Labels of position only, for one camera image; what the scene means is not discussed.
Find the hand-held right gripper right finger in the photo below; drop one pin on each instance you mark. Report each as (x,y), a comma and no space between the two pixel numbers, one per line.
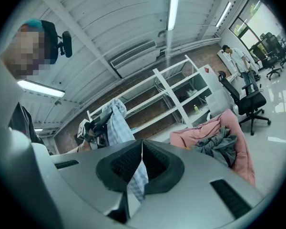
(193,199)

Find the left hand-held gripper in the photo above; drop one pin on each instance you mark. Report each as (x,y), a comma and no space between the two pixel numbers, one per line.
(96,139)

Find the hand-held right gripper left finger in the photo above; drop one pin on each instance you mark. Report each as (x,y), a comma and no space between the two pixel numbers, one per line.
(85,182)

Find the light blue checkered cloth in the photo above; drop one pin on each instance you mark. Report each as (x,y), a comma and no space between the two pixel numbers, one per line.
(119,128)

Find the pink armchair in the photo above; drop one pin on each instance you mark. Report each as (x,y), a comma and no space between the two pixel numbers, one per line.
(243,151)

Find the person's left forearm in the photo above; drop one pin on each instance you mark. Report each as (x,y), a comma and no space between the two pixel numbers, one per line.
(82,148)

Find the grey crumpled garment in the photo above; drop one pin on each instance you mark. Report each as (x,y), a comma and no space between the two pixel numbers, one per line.
(219,147)

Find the white ceiling air conditioner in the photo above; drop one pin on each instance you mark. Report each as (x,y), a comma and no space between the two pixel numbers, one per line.
(133,56)

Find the ceiling tube light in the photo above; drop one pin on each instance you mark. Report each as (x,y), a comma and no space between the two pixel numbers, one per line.
(174,6)
(223,14)
(40,88)

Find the white metal shelving unit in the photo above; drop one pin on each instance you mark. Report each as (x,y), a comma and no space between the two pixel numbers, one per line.
(169,89)

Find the person's dark grey shirt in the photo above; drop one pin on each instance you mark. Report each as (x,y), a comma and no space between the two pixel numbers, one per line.
(21,123)

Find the yellow-green drink bottle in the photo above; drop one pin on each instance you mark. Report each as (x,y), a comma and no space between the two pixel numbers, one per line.
(196,110)

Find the white translucent storage box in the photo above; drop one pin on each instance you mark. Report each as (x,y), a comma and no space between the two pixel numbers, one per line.
(219,106)

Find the person's head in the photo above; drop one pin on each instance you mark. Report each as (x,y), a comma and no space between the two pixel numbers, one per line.
(26,56)

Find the round ceiling smoke detector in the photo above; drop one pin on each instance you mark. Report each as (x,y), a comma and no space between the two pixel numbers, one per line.
(161,33)

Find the white cabinet with red label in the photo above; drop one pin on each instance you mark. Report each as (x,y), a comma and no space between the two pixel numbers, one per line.
(208,77)

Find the black office chair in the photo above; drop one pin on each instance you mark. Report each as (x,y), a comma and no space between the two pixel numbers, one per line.
(250,101)

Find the row of black office chairs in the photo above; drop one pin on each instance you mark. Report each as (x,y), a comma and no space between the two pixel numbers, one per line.
(274,54)

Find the black framed window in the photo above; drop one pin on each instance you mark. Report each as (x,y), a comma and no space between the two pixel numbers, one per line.
(255,25)

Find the black head-mounted camera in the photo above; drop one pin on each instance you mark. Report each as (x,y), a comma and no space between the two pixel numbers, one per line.
(62,44)

